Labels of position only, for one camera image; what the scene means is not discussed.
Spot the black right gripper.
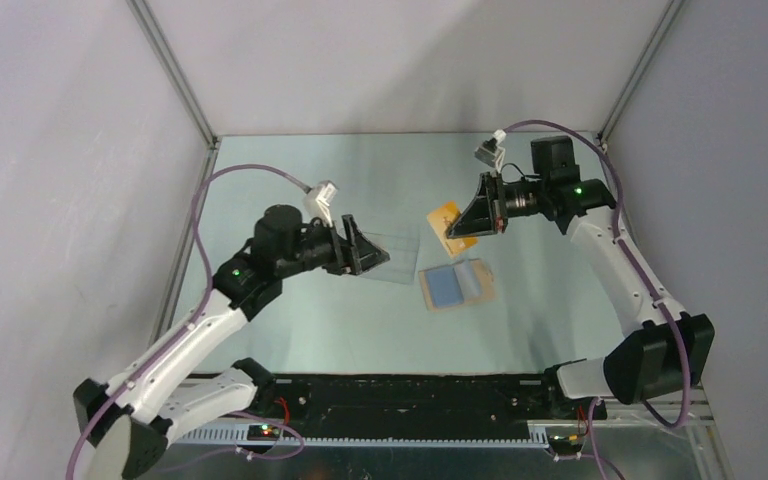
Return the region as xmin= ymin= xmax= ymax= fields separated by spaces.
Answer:
xmin=446 ymin=172 xmax=548 ymax=240

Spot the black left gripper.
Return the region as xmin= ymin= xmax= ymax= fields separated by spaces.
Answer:
xmin=278 ymin=214 xmax=389 ymax=278

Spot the orange credit card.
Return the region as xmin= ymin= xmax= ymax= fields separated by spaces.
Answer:
xmin=426 ymin=201 xmax=478 ymax=259

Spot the beige leather card holder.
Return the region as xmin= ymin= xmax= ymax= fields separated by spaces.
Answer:
xmin=419 ymin=259 xmax=496 ymax=312

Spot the blue credit card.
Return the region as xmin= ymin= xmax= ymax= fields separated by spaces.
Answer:
xmin=424 ymin=266 xmax=464 ymax=309

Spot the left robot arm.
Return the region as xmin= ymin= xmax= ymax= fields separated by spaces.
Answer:
xmin=73 ymin=205 xmax=390 ymax=479

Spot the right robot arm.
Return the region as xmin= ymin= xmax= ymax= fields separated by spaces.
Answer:
xmin=446 ymin=136 xmax=715 ymax=418

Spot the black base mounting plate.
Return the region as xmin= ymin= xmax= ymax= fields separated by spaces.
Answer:
xmin=246 ymin=374 xmax=591 ymax=440

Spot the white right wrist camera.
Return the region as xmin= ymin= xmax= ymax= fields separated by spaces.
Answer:
xmin=474 ymin=129 xmax=507 ymax=172

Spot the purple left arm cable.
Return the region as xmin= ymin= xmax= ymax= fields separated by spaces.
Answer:
xmin=64 ymin=164 xmax=312 ymax=480

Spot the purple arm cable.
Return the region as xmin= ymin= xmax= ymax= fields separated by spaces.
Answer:
xmin=503 ymin=119 xmax=693 ymax=431
xmin=64 ymin=164 xmax=312 ymax=480

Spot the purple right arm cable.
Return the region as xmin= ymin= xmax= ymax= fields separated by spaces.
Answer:
xmin=503 ymin=119 xmax=693 ymax=431

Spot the grey slotted cable duct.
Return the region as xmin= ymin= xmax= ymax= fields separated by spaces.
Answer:
xmin=175 ymin=422 xmax=549 ymax=449

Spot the right aluminium frame post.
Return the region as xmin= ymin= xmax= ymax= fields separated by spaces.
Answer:
xmin=598 ymin=0 xmax=687 ymax=142

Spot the aluminium frame post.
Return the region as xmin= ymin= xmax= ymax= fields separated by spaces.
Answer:
xmin=598 ymin=0 xmax=687 ymax=142
xmin=125 ymin=0 xmax=220 ymax=150

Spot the left aluminium frame post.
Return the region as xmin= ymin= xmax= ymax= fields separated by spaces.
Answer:
xmin=125 ymin=0 xmax=220 ymax=150

